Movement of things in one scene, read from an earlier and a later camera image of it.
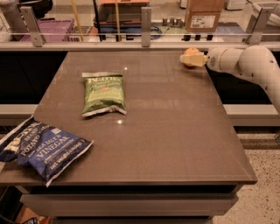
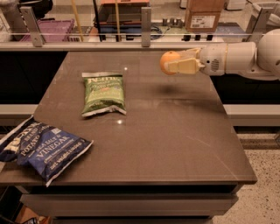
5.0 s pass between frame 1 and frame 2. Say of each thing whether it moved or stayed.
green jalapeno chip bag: stayed
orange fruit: moved
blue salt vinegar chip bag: stayed
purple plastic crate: stayed
